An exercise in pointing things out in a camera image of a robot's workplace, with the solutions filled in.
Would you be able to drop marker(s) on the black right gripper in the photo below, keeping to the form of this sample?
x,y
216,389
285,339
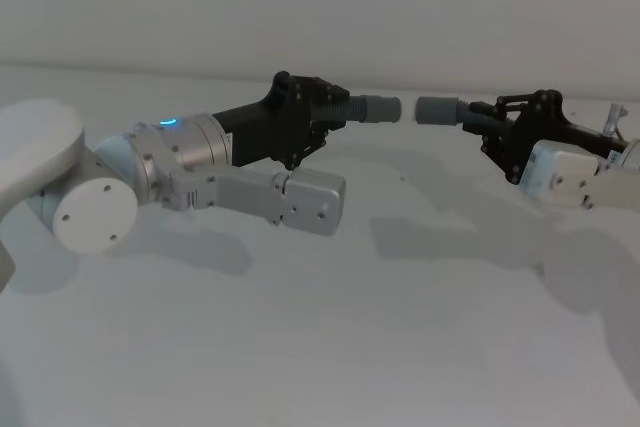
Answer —
x,y
547,122

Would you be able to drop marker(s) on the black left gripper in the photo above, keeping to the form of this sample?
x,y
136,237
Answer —
x,y
265,127

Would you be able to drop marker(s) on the white and silver left robot arm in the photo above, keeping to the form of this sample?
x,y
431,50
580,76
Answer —
x,y
97,207

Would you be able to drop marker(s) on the white and silver right robot arm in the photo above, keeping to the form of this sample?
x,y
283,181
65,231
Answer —
x,y
560,172

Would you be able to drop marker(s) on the white curtain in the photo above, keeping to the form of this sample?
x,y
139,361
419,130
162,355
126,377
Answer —
x,y
320,7

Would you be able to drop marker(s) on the white table cloth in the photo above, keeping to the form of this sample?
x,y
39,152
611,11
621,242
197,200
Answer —
x,y
320,327

